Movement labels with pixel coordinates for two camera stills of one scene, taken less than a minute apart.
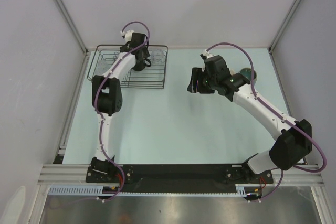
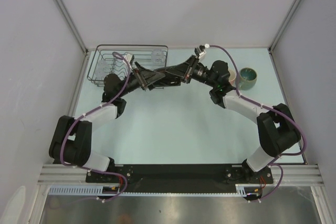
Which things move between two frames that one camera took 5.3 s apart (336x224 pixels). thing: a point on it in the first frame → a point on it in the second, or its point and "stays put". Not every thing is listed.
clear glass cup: (102, 67) stays put
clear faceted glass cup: (157, 56) stays put
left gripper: (145, 52) → (142, 74)
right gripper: (197, 74) → (186, 70)
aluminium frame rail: (283, 175) stays put
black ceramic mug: (140, 64) → (167, 81)
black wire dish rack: (152, 76) stays put
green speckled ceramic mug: (247, 72) stays put
